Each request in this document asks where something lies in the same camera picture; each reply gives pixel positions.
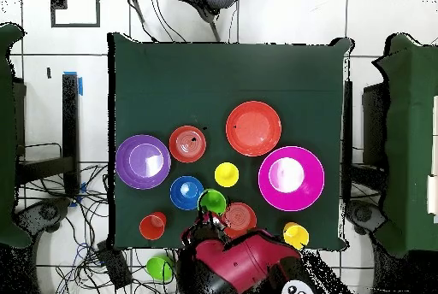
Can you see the blue tape strip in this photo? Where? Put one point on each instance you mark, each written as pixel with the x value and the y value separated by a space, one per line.
pixel 80 87

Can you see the dark green tablecloth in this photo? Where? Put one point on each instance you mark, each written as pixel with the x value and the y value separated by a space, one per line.
pixel 410 136
pixel 191 78
pixel 7 136

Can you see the small orange plastic bowl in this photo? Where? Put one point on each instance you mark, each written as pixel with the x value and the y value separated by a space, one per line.
pixel 181 152
pixel 241 218

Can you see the black metal frame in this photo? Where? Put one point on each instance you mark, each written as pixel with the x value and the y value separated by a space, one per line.
pixel 70 119

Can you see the black power strip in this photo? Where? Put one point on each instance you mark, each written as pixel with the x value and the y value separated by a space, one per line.
pixel 114 266

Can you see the large pink plastic bowl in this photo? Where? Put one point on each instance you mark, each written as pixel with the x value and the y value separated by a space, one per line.
pixel 308 198

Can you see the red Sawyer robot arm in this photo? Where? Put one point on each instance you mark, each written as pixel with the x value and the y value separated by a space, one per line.
pixel 246 263

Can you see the blue plastic bowl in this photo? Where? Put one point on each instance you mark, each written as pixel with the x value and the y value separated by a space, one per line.
pixel 178 198

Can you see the black stand base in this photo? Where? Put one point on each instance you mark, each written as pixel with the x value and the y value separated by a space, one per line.
pixel 362 213
pixel 48 212

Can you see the purple plastic bowl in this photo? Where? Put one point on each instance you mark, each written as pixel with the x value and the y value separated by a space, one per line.
pixel 125 171

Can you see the green plastic cup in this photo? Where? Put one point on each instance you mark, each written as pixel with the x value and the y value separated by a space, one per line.
pixel 212 201

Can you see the yellow plastic cup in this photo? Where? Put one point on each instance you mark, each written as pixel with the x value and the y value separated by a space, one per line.
pixel 226 175
pixel 297 237

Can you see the large orange plastic bowl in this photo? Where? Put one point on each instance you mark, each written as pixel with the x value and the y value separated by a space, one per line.
pixel 253 130

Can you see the light orange plastic cup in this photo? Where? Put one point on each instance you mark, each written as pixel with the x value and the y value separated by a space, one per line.
pixel 288 224

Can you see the green round object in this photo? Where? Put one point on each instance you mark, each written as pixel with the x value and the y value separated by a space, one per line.
pixel 157 266

